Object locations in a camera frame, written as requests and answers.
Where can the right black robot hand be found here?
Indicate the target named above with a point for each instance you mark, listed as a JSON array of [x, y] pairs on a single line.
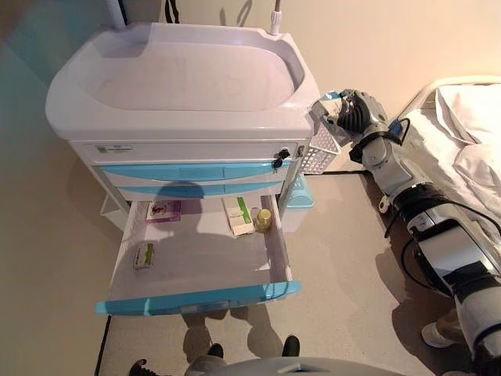
[[358, 115]]

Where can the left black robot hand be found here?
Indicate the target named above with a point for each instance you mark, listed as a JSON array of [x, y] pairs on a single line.
[[138, 368]]

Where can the blue and white medicine box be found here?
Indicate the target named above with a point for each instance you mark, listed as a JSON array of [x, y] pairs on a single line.
[[325, 107]]

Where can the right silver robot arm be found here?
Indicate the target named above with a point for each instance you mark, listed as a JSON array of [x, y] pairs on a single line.
[[430, 223]]

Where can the small green medicine box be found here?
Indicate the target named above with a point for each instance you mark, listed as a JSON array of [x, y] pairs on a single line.
[[143, 256]]

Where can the yellow-capped medicine bottle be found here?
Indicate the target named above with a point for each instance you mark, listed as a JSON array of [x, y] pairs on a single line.
[[263, 222]]

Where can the pink and purple medicine box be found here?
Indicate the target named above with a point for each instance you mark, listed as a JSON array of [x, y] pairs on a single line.
[[163, 211]]

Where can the blue tag on bed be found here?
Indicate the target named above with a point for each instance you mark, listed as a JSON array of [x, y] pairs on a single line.
[[394, 131]]

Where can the white perforated plastic basket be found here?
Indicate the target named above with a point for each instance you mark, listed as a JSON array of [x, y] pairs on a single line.
[[319, 156]]

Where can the silver trolley latch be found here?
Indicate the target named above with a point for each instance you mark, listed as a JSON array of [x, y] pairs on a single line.
[[300, 151]]

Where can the left silver robot leg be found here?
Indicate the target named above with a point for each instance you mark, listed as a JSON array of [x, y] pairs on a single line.
[[215, 351]]

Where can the silver robot leg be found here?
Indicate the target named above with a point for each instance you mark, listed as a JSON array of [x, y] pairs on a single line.
[[215, 351], [290, 346]]

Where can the white bed mattress sheet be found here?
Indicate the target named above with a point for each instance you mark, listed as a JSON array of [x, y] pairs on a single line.
[[430, 156]]

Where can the black keys in lock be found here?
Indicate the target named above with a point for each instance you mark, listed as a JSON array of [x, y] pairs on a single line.
[[280, 158]]

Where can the white bin with blue lid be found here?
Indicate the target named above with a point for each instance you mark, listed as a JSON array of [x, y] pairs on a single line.
[[299, 199]]

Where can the white pillow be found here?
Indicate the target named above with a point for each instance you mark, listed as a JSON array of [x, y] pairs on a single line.
[[473, 109]]

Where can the IV pole with hooks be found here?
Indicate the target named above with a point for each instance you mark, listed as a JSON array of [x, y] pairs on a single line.
[[276, 19]]

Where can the white crumpled blanket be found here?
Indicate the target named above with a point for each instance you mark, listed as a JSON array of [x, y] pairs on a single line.
[[481, 172]]

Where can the right silver robot leg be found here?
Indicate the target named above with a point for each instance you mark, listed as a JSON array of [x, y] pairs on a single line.
[[290, 346]]

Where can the tall white green-striped box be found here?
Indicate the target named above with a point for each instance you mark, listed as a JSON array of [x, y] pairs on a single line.
[[238, 217]]

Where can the small white trolley holder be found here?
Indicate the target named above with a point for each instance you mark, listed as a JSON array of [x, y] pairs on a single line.
[[111, 213]]

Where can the silver robot torso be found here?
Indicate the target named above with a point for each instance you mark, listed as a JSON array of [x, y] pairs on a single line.
[[313, 368]]

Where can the white medical trolley cart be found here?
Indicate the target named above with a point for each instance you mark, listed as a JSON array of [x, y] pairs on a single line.
[[176, 78]]

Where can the person in khaki trousers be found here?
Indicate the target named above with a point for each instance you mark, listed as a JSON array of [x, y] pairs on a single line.
[[438, 335]]

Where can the white hospital bed frame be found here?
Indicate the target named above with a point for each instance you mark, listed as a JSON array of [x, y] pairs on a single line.
[[462, 79]]

